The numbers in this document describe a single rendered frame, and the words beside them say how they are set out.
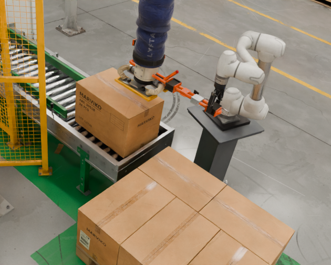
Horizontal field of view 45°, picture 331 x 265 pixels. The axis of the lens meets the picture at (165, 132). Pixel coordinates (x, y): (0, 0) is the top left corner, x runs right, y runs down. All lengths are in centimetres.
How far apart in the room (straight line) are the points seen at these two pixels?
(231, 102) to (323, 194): 157
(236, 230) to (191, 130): 185
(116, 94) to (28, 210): 121
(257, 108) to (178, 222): 112
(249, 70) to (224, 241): 116
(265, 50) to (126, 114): 110
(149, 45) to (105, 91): 64
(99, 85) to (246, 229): 157
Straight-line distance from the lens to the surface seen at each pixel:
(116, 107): 301
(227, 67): 245
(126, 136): 302
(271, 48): 294
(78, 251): 318
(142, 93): 286
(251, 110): 328
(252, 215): 304
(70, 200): 358
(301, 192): 425
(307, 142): 495
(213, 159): 357
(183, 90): 275
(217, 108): 265
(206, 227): 285
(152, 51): 275
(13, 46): 457
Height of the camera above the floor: 272
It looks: 39 degrees down
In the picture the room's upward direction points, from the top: 12 degrees clockwise
